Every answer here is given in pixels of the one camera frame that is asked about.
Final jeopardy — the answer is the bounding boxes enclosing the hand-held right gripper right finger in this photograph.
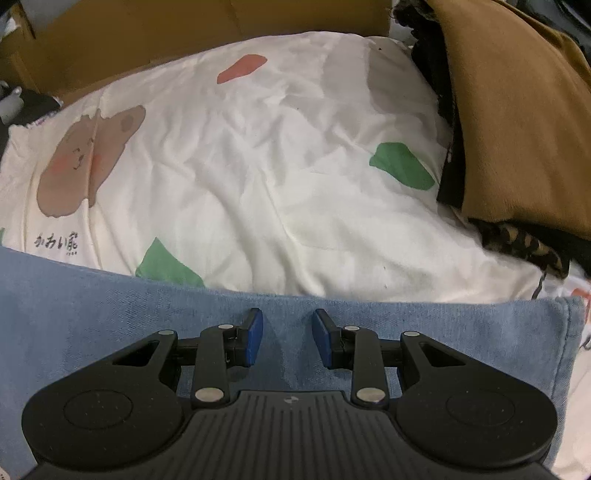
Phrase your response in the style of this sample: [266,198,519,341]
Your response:
[312,309,462,409]

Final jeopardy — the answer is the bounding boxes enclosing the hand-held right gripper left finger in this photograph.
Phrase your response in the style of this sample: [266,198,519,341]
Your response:
[113,308,264,409]

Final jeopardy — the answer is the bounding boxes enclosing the blue denim pants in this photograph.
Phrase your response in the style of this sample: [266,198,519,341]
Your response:
[0,247,585,480]

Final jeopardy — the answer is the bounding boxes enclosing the cream bear print blanket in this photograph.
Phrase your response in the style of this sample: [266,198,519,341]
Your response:
[0,30,591,480]

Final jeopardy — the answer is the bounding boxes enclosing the leopard print cloth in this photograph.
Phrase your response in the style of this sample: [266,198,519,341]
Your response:
[475,219,573,280]

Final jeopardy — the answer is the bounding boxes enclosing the black knit cloth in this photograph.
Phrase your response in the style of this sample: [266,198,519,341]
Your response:
[392,0,472,209]

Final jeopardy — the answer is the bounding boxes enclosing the brown folded cloth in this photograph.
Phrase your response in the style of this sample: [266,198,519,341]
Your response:
[429,0,591,241]

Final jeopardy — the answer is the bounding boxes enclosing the low open cardboard box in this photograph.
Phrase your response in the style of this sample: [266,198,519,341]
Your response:
[0,0,391,100]

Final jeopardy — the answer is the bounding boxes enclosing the grey neck pillow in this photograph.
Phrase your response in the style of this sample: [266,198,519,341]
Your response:
[0,80,24,126]

